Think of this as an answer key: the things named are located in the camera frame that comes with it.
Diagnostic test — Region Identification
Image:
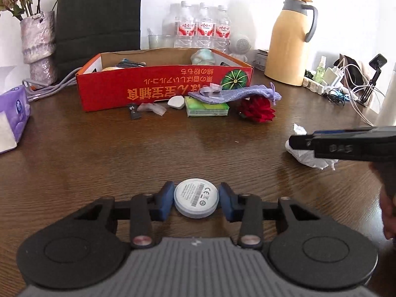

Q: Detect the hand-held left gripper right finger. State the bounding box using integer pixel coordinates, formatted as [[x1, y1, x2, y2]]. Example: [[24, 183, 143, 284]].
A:
[[218, 182, 322, 250]]

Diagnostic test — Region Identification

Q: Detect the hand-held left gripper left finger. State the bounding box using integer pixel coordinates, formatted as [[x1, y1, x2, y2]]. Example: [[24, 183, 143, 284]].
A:
[[74, 181, 176, 250]]

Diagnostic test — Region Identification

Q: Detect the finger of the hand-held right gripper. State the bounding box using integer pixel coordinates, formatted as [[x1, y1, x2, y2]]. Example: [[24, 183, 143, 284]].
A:
[[289, 127, 377, 150]]

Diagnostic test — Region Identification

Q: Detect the white tissue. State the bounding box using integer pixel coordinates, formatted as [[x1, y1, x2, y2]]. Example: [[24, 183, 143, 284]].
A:
[[285, 124, 340, 171]]

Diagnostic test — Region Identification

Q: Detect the white round disc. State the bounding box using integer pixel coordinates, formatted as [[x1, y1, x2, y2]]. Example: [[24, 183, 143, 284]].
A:
[[173, 178, 220, 218]]

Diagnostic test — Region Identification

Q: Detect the red cardboard box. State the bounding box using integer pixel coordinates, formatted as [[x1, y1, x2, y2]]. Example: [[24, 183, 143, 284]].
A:
[[76, 48, 254, 113]]

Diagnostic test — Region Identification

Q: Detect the iridescent plastic bag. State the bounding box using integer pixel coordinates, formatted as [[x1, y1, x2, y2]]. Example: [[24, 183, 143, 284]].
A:
[[190, 49, 221, 66]]

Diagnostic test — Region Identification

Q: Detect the blue patterned pouch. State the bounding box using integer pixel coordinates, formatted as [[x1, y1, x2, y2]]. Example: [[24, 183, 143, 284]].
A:
[[118, 58, 148, 69]]

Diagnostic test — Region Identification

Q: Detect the small clear container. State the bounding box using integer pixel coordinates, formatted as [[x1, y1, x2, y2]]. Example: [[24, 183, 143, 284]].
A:
[[252, 49, 270, 72]]

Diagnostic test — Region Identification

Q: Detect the person's right hand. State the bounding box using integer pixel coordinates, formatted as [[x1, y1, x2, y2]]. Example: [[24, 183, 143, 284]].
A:
[[370, 161, 396, 240]]

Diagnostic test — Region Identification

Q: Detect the white cylinder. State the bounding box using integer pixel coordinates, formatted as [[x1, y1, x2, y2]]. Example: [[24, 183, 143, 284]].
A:
[[376, 68, 396, 127]]

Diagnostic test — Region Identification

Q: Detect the red fabric rose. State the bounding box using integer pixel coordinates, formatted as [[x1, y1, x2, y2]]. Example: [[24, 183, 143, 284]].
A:
[[238, 96, 277, 124]]

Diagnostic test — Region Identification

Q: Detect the white power strip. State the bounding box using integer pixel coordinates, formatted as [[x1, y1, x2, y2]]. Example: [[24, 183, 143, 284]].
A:
[[302, 77, 359, 101]]

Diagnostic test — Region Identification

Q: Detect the green spray bottle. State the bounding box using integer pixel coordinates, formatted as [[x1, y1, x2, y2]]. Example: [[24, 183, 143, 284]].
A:
[[314, 56, 328, 84]]

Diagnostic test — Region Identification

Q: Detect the white charger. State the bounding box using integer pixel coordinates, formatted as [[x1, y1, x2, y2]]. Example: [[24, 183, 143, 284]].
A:
[[323, 66, 346, 87]]

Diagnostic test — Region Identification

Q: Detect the dark brown bag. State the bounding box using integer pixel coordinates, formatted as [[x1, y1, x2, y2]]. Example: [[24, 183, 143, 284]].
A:
[[339, 54, 372, 84]]

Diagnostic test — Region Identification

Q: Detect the yellow thermos jug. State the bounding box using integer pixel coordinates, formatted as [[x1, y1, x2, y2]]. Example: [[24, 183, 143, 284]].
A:
[[264, 0, 319, 87]]

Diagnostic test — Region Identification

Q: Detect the small black clip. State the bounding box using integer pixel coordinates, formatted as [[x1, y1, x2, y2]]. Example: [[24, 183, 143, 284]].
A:
[[128, 103, 143, 121]]

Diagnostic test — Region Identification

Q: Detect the clear plastic wrapper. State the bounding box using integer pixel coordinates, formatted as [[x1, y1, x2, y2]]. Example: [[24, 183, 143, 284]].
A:
[[199, 83, 223, 97], [137, 102, 168, 117]]

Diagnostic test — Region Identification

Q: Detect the green tissue packet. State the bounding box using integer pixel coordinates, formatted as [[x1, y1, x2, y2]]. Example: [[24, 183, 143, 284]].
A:
[[185, 96, 230, 118]]

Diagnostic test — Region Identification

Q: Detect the white oval case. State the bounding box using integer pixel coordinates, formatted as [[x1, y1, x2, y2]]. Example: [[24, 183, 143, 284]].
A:
[[167, 96, 185, 111]]

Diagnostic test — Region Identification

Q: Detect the white robot-shaped speaker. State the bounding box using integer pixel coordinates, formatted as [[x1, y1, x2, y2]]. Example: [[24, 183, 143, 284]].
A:
[[229, 33, 253, 63]]

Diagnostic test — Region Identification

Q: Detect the clear water bottle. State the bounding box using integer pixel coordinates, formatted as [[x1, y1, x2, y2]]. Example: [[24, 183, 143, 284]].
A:
[[213, 5, 232, 53], [162, 3, 179, 48], [174, 1, 197, 49], [194, 2, 215, 50]]

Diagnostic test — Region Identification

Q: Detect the glass cup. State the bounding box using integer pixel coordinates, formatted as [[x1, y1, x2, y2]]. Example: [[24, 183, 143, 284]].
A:
[[148, 33, 174, 50]]

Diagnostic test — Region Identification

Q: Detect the purple tissue pack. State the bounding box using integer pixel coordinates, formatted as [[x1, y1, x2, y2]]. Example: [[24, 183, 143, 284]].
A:
[[0, 65, 32, 155]]

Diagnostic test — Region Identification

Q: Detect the black paper bag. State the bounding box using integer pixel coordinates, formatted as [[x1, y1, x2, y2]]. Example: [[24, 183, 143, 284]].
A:
[[55, 0, 143, 72]]

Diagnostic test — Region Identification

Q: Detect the speckled purple vase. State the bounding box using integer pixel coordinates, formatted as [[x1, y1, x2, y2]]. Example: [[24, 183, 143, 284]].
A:
[[20, 11, 58, 86]]

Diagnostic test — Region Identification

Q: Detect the black earphone cable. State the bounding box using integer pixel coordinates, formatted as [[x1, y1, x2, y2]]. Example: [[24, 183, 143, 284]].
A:
[[325, 88, 352, 106]]

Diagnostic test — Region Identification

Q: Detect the purple drawstring pouch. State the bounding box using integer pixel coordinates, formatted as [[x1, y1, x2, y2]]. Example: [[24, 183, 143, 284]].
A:
[[188, 82, 282, 105]]

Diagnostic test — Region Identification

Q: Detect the black camera on tripod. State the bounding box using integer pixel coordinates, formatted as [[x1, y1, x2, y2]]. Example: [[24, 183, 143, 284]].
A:
[[359, 54, 388, 107]]

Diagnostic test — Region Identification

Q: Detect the white charging cable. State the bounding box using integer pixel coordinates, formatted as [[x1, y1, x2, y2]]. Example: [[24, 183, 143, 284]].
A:
[[336, 56, 382, 128]]

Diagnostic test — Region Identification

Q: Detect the grey cable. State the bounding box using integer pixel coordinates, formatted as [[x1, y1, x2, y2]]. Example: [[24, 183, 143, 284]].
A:
[[22, 68, 82, 103]]

